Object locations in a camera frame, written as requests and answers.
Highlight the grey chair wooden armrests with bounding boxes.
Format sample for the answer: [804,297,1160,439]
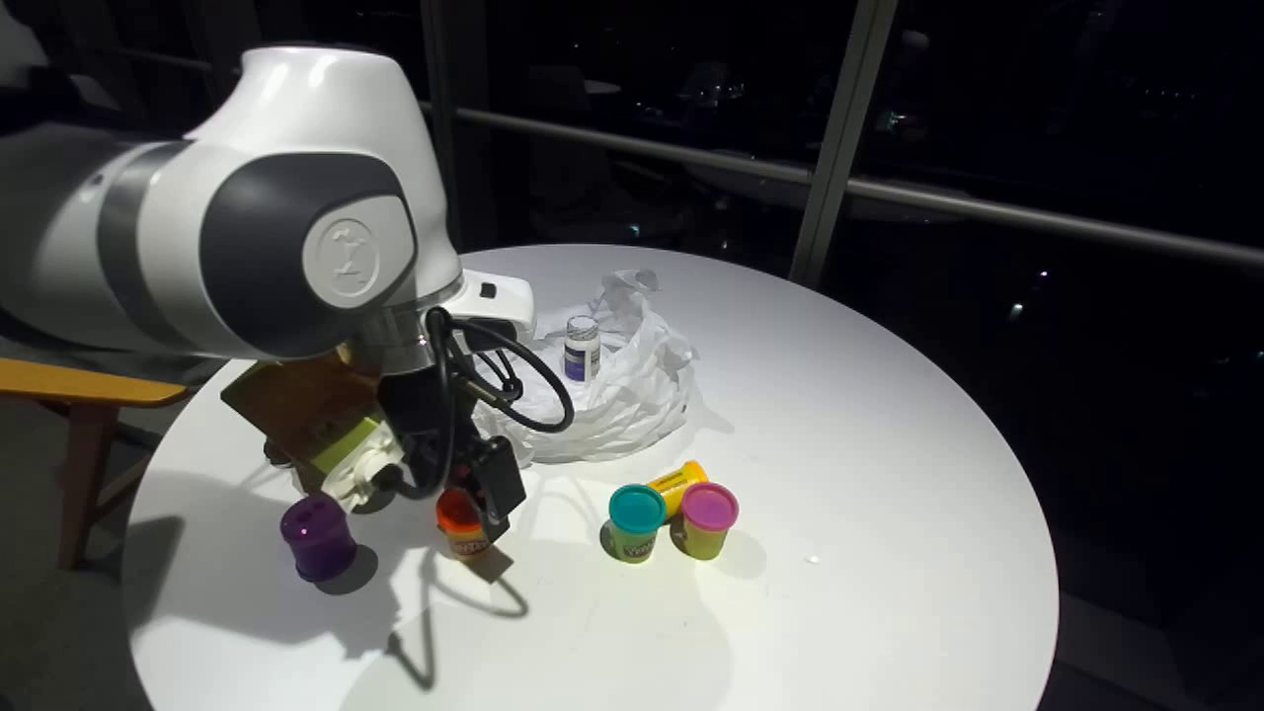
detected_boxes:
[0,351,192,573]

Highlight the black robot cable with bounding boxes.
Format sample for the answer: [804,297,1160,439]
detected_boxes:
[424,305,580,439]

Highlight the pink lid dough tub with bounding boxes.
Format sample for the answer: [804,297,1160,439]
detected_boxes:
[673,477,741,565]

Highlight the yellow dough tub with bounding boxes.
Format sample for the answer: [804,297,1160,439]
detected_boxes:
[649,454,712,521]

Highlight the white plastic bag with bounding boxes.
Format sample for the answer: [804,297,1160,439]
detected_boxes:
[471,267,712,471]

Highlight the purple dough tub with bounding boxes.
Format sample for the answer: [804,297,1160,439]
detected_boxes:
[275,492,361,584]

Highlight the white pill bottle blue label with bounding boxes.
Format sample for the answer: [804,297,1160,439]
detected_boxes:
[561,314,609,389]

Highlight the metal window railing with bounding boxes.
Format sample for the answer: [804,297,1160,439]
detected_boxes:
[451,99,1264,277]

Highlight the teal lid dough tub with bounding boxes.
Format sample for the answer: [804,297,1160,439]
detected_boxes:
[600,477,673,569]

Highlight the grey window post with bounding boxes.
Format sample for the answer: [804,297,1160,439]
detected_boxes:
[787,0,907,289]

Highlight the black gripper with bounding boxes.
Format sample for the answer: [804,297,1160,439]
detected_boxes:
[378,364,532,551]

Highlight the orange lid dough tub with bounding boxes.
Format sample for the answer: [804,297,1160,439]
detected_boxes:
[429,484,492,551]

